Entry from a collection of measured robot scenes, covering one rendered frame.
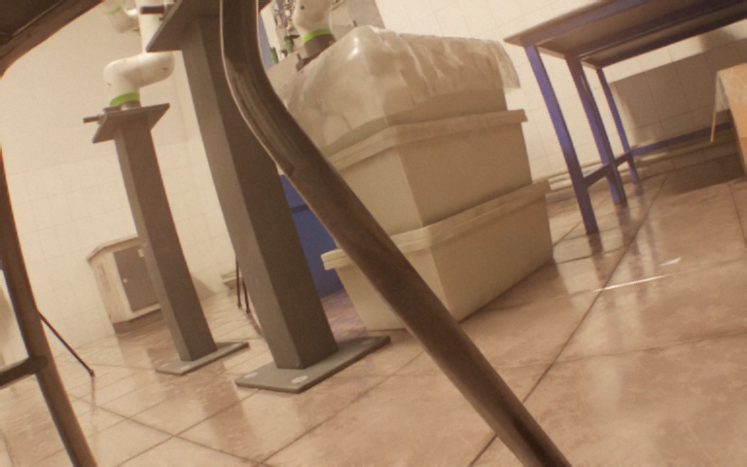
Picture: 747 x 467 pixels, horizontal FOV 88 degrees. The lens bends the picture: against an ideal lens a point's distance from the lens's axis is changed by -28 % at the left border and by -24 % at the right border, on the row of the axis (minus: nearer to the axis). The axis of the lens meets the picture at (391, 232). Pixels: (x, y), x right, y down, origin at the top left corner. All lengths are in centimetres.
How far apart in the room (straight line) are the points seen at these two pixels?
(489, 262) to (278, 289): 51
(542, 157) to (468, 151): 199
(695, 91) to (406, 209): 225
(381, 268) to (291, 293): 82
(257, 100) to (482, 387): 25
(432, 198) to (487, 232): 19
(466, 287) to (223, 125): 67
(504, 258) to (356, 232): 100
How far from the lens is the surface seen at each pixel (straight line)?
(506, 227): 133
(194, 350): 177
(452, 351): 34
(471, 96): 139
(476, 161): 130
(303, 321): 116
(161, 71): 192
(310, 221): 241
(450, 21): 352
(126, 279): 458
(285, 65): 209
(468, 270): 119
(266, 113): 35
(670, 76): 305
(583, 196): 174
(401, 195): 112
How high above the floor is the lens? 30
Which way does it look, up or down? 3 degrees down
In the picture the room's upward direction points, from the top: 18 degrees counter-clockwise
